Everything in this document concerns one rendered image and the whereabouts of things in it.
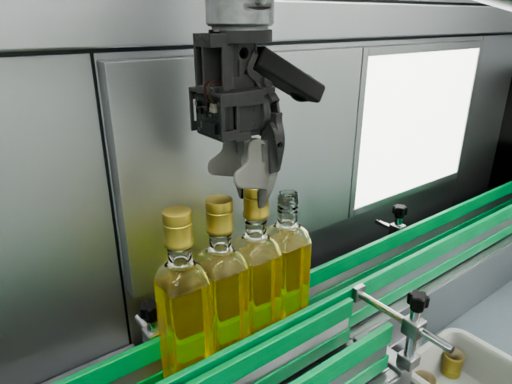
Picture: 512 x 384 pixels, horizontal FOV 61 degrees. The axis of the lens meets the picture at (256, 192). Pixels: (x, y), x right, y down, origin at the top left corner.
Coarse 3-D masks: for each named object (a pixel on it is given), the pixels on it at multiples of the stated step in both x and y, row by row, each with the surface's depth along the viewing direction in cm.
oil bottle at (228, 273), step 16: (208, 256) 55; (224, 256) 55; (240, 256) 56; (208, 272) 54; (224, 272) 54; (240, 272) 56; (224, 288) 55; (240, 288) 56; (224, 304) 56; (240, 304) 57; (224, 320) 56; (240, 320) 58; (224, 336) 57; (240, 336) 59
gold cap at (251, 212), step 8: (248, 192) 55; (256, 192) 55; (248, 200) 56; (256, 200) 56; (248, 208) 56; (256, 208) 56; (264, 208) 56; (248, 216) 57; (256, 216) 56; (264, 216) 57
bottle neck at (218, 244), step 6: (210, 240) 55; (216, 240) 54; (222, 240) 54; (228, 240) 55; (210, 246) 55; (216, 246) 54; (222, 246) 54; (228, 246) 55; (216, 252) 55; (222, 252) 55
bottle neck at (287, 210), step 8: (280, 192) 61; (288, 192) 62; (296, 192) 61; (280, 200) 60; (288, 200) 60; (296, 200) 60; (280, 208) 61; (288, 208) 60; (296, 208) 61; (280, 216) 61; (288, 216) 61; (296, 216) 61; (280, 224) 61; (288, 224) 61; (296, 224) 62
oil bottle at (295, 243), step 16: (272, 224) 63; (288, 240) 60; (304, 240) 62; (288, 256) 61; (304, 256) 63; (288, 272) 62; (304, 272) 64; (288, 288) 63; (304, 288) 65; (288, 304) 64; (304, 304) 66
